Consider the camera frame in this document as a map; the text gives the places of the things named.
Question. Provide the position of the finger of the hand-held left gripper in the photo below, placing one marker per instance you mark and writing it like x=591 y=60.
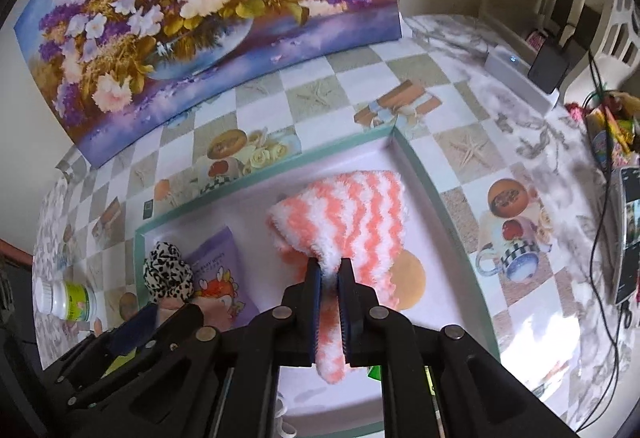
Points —
x=312 y=290
x=347 y=293

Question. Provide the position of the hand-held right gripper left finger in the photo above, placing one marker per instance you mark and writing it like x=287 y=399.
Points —
x=135 y=328

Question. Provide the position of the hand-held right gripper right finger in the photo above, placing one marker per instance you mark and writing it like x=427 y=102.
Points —
x=182 y=320

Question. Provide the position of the black white spotted scrunchie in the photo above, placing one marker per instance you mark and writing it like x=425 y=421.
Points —
x=167 y=270

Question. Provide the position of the beige round sponge puff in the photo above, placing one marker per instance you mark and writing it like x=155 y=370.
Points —
x=407 y=283

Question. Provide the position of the purple wet wipes packet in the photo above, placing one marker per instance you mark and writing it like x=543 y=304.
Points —
x=220 y=268

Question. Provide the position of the pink white striped fuzzy sock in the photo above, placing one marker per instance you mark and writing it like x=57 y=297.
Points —
x=350 y=213

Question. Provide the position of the green-rimmed white box tray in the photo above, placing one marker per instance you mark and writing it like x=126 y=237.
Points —
x=260 y=213

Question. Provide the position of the yellow-green cloth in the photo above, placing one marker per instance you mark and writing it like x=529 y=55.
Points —
x=120 y=363

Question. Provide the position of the white pill bottle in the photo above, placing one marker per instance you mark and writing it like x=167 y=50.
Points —
x=70 y=300

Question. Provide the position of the checkered printed tablecloth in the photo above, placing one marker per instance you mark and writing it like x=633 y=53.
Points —
x=330 y=88

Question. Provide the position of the white power strip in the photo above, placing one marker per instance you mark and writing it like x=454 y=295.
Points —
x=510 y=66

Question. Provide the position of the smartphone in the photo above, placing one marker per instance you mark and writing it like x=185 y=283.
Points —
x=627 y=238

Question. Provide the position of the bag of colourful packets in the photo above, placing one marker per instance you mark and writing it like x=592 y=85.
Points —
x=610 y=128

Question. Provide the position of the white plastic chair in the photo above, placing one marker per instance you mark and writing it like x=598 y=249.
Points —
x=620 y=63

